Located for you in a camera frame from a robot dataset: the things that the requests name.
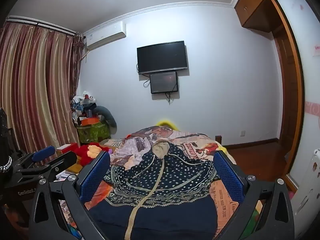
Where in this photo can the green storage box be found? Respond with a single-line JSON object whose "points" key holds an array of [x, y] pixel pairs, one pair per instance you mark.
{"points": [[93, 132]]}

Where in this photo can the navy patterned hoodie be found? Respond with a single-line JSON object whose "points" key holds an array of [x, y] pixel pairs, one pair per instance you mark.
{"points": [[170, 180]]}

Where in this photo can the white air conditioner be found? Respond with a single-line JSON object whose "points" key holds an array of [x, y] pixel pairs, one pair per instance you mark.
{"points": [[105, 36]]}

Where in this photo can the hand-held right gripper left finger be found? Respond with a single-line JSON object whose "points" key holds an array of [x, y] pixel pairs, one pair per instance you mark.
{"points": [[92, 177]]}

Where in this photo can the grey pillow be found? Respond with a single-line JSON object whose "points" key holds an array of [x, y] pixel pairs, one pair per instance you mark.
{"points": [[110, 116]]}

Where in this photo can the curtain rail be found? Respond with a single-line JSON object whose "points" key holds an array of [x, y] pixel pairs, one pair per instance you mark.
{"points": [[40, 25]]}

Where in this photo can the pile of clothes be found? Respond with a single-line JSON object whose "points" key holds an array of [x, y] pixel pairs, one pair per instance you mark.
{"points": [[81, 106]]}

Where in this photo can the dark beaded cloth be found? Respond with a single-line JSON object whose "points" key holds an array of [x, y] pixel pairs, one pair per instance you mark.
{"points": [[5, 140]]}

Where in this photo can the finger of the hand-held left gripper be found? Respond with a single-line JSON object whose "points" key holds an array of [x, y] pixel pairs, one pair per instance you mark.
{"points": [[42, 153], [65, 158]]}

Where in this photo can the wooden bed post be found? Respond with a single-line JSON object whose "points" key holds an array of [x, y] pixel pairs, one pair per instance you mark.
{"points": [[218, 140]]}

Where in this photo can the red plush toy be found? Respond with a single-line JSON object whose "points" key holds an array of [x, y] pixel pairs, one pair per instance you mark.
{"points": [[86, 151]]}

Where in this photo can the wooden overhead cabinet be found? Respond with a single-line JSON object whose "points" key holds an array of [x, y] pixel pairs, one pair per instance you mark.
{"points": [[252, 7]]}

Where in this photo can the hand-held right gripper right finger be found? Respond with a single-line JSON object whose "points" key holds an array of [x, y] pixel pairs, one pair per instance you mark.
{"points": [[228, 177]]}

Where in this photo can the wall socket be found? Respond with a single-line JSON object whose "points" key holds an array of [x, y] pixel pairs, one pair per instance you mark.
{"points": [[242, 133]]}

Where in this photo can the yellow plush object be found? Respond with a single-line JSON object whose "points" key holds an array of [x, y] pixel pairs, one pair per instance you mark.
{"points": [[166, 123]]}

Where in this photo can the large wall television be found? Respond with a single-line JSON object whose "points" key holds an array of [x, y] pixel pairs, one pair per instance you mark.
{"points": [[162, 57]]}

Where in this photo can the brown wooden door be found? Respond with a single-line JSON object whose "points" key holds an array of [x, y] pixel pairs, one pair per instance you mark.
{"points": [[291, 80]]}

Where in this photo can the orange box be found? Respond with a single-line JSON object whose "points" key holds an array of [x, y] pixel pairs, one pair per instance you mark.
{"points": [[90, 121]]}

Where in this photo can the white sliding wardrobe door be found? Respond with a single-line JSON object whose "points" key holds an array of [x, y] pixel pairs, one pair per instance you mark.
{"points": [[310, 85]]}

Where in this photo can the small wall monitor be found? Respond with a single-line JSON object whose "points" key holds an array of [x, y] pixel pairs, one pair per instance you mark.
{"points": [[163, 82]]}

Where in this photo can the striped curtain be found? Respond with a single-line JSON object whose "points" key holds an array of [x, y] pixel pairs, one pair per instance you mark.
{"points": [[37, 85]]}

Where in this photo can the white flat box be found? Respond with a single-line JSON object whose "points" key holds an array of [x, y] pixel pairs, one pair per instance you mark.
{"points": [[63, 147]]}

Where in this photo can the printed blanket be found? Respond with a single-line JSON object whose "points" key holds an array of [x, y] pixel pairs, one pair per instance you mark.
{"points": [[195, 142]]}

